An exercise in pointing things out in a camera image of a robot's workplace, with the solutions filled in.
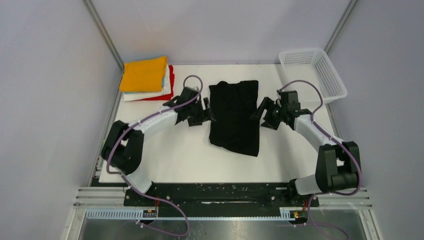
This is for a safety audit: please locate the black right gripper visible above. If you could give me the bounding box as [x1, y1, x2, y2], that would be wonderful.
[249, 96, 287, 131]

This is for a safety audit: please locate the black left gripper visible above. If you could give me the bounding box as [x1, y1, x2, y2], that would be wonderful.
[187, 97, 215, 127]

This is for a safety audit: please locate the black t shirt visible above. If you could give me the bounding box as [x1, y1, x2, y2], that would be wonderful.
[209, 80, 260, 157]

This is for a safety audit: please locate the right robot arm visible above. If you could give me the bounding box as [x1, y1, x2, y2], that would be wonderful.
[250, 90, 361, 206]

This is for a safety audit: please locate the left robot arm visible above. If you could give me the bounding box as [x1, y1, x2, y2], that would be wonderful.
[100, 87, 215, 206]

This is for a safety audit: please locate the folded white t shirt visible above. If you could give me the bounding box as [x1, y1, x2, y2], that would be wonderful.
[123, 66, 172, 102]

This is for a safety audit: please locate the folded red t shirt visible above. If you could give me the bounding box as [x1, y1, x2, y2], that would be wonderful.
[142, 65, 175, 101]

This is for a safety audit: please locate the white plastic basket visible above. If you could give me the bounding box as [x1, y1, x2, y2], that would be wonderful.
[278, 47, 348, 104]

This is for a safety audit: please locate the folded orange t shirt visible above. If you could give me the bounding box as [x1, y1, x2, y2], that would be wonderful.
[119, 56, 168, 93]

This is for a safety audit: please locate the right controller box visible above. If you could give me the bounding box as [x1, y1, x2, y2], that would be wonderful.
[290, 210, 305, 219]

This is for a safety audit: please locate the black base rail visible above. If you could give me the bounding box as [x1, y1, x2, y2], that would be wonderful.
[91, 178, 321, 219]

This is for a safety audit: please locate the right aluminium frame post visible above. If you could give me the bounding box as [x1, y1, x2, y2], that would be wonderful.
[323, 0, 359, 54]

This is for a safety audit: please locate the aluminium frame post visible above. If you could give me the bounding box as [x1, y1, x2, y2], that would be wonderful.
[82, 0, 124, 71]
[323, 0, 359, 54]

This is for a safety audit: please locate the slotted cable duct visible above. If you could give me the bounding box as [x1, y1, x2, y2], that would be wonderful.
[85, 206, 299, 222]

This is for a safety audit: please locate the left aluminium frame post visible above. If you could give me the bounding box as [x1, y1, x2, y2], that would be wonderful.
[82, 0, 124, 71]

